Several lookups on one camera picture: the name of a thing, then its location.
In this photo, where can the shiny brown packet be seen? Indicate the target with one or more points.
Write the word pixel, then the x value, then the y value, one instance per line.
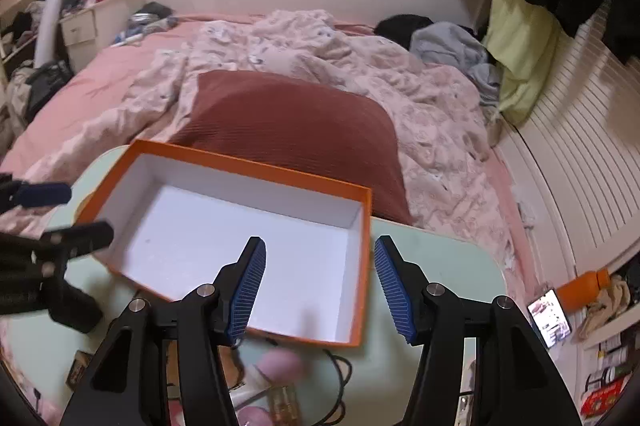
pixel 80 368

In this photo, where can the beige plush cloth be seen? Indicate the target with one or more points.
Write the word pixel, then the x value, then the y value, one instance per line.
pixel 607 303

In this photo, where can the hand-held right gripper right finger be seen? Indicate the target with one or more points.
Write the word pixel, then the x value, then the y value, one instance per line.
pixel 395 291

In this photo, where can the red packet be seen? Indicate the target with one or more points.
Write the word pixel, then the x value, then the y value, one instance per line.
pixel 602 398

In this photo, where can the orange bottle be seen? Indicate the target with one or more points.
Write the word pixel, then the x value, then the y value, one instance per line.
pixel 582 288

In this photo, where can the black clothing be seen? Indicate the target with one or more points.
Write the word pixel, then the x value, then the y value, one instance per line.
pixel 400 28

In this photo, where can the clear golden packet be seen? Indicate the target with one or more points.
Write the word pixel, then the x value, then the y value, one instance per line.
pixel 285 401

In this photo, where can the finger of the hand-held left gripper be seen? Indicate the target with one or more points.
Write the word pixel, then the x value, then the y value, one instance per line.
pixel 85 233
pixel 42 195

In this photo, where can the grey-blue patterned clothes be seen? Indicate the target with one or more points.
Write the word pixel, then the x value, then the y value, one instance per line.
pixel 150 13

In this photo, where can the orange cardboard box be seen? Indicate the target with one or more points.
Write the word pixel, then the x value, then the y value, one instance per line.
pixel 225 246

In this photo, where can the pink bed sheet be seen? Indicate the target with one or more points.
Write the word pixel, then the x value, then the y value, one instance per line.
pixel 100 75

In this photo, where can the yellow-green garment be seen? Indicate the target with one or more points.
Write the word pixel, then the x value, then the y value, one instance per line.
pixel 520 55

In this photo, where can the pink floral quilt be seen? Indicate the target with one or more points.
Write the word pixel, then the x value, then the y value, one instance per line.
pixel 425 120

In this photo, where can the smartphone with lit screen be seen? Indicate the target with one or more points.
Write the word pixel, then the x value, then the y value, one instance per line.
pixel 550 318

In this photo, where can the white roll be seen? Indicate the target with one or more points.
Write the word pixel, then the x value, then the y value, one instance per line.
pixel 47 30

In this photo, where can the black bag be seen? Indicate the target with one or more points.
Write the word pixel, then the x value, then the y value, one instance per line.
pixel 47 85

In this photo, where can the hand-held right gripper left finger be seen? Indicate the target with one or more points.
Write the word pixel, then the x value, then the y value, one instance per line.
pixel 247 291

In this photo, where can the white nightstand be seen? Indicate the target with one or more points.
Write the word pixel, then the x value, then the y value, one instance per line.
pixel 80 28

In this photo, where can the pink soft toy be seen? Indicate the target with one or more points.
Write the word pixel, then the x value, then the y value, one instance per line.
pixel 280 363

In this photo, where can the red-brown pillow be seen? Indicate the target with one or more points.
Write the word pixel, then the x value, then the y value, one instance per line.
pixel 290 125

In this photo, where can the grey clothing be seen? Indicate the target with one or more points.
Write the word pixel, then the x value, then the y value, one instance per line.
pixel 445 45

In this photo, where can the black rectangular case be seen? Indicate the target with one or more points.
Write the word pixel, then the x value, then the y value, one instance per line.
pixel 75 306

